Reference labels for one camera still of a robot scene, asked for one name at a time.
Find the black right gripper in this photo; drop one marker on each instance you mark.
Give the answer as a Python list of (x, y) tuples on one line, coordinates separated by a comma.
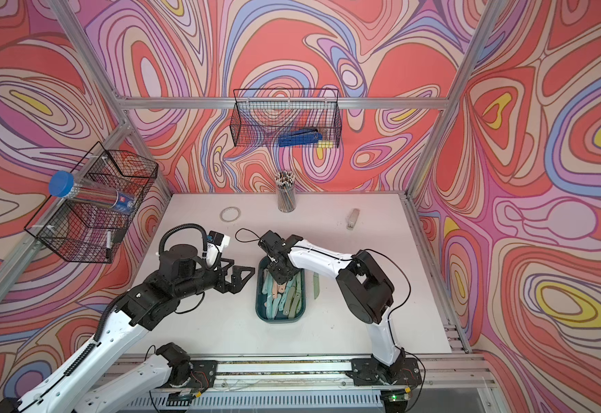
[(279, 278)]

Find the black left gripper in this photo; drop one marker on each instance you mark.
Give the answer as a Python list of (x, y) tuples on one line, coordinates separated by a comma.
[(236, 286)]

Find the olive green folding knife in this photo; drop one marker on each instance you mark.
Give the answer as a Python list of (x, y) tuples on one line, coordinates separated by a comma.
[(316, 285)]

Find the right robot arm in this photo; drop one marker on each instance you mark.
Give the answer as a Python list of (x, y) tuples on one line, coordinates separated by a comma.
[(366, 290)]

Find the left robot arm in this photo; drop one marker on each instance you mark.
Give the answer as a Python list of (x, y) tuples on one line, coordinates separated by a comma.
[(183, 272)]

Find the teal plastic storage box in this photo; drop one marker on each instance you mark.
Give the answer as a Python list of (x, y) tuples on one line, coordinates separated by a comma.
[(276, 303)]

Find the masking tape roll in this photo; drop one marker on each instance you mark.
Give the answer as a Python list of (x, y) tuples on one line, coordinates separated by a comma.
[(230, 214)]

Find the pencil holder cup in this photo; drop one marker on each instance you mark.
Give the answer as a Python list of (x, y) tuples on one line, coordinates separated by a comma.
[(285, 190)]

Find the blue tool in basket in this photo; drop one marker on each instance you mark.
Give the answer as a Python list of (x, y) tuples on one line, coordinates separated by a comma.
[(302, 137)]

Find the clear bottle blue cap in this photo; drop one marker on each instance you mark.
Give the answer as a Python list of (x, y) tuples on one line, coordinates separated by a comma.
[(67, 186)]

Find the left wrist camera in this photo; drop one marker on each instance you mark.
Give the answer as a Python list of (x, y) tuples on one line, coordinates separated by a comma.
[(216, 240)]

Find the black wire basket back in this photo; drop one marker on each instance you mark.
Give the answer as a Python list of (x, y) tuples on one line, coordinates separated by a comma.
[(261, 115)]

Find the black wire basket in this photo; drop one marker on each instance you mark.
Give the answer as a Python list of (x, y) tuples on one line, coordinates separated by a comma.
[(261, 115), (90, 207)]

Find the black wire basket left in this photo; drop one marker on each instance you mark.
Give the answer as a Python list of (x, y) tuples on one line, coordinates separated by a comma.
[(90, 207)]

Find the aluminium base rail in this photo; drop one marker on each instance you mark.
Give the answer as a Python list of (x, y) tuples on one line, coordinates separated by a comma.
[(298, 373)]

